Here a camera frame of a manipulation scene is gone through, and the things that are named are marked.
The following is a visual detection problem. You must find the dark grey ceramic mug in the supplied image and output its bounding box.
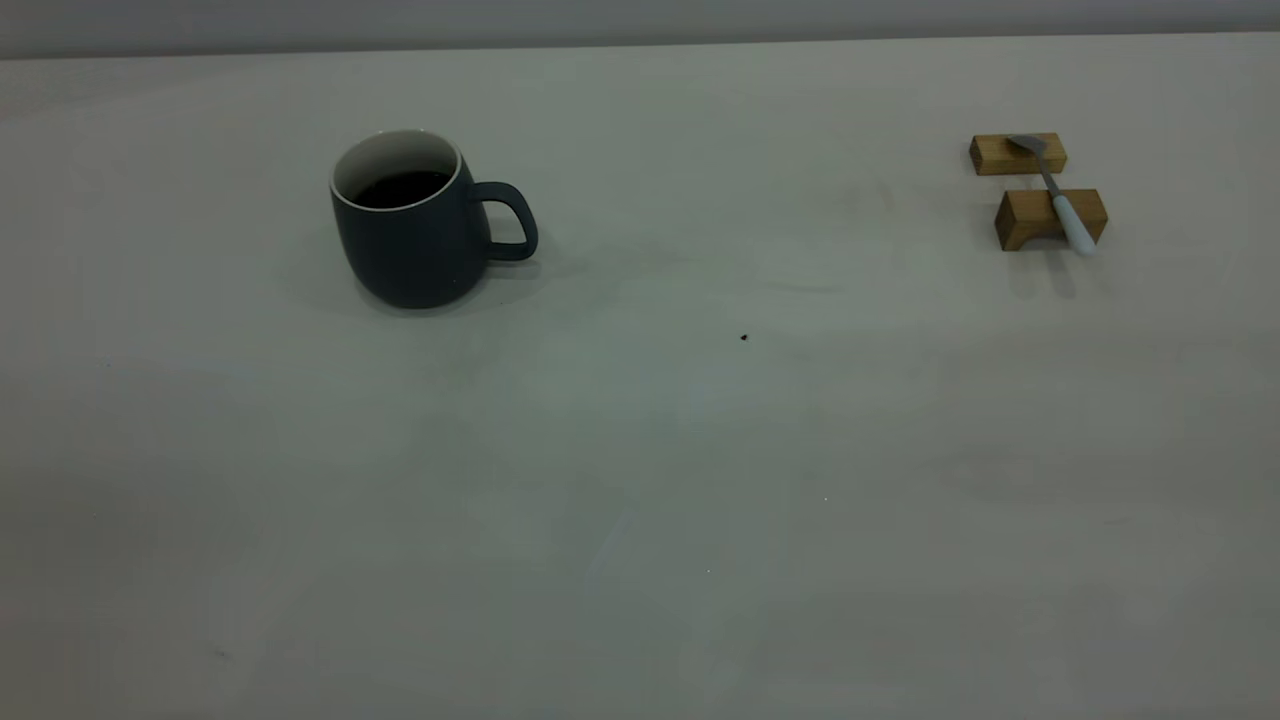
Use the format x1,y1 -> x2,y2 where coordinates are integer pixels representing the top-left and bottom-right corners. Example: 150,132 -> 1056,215
330,128 -> 540,310

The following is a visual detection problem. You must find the metal spoon with white handle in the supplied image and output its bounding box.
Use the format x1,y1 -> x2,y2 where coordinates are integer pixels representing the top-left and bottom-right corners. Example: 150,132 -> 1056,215
1006,134 -> 1098,257

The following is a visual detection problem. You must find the flat wooden block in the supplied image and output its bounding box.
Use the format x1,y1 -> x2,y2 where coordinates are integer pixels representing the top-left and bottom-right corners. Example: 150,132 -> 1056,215
969,133 -> 1068,177

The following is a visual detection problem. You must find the arched wooden block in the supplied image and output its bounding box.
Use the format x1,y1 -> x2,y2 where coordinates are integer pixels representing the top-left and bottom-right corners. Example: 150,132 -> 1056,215
994,188 -> 1109,252

